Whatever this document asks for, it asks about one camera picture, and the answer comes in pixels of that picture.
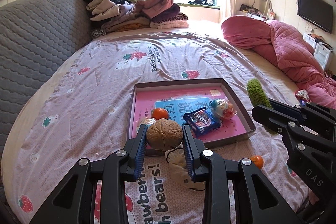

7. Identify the blue Oreo cookie packet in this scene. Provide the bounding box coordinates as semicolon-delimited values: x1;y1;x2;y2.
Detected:
183;107;221;138

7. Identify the green fuzzy hair ring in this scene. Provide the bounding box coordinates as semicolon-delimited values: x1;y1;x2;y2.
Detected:
247;78;277;135

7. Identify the walnut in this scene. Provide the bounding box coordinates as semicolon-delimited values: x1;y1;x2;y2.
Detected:
146;118;183;151

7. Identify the large orange mandarin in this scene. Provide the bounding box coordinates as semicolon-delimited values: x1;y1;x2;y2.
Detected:
151;107;169;120

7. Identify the red blue Kinder egg toy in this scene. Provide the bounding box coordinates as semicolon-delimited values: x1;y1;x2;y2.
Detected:
210;99;236;120

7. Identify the small colourful doll toy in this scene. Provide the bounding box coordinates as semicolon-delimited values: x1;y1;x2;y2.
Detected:
295;89;311;106

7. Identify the beige polka dot scrunchie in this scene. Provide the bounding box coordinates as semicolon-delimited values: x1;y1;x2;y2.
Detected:
165;144;206;192

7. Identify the shallow grey cardboard box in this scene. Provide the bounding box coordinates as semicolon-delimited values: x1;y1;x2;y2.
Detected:
126;79;256;148

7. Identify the small orange mandarin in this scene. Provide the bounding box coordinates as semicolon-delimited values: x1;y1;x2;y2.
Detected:
250;155;264;170

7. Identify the pink quilted blanket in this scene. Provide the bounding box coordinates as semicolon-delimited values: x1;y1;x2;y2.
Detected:
221;15;335;109

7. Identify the white drawer cabinet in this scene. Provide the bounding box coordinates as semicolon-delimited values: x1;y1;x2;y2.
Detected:
303;33;334;71

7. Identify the pink strawberry print bedsheet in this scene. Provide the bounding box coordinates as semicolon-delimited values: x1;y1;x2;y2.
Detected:
2;31;309;223

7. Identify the black flat television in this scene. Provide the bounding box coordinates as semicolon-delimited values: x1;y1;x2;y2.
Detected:
297;0;334;34

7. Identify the pile of folded clothes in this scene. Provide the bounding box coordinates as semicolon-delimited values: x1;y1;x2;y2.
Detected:
83;0;189;39

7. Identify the grey quilted headboard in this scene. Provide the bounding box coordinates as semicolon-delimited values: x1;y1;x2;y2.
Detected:
0;0;93;159

